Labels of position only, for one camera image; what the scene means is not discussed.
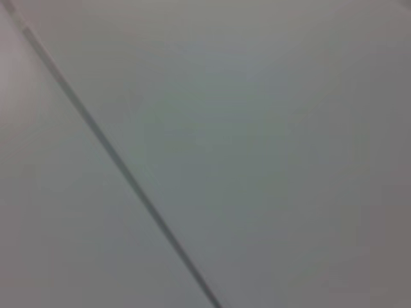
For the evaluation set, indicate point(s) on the dark wall panel joint strip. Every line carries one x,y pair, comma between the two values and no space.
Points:
113,154

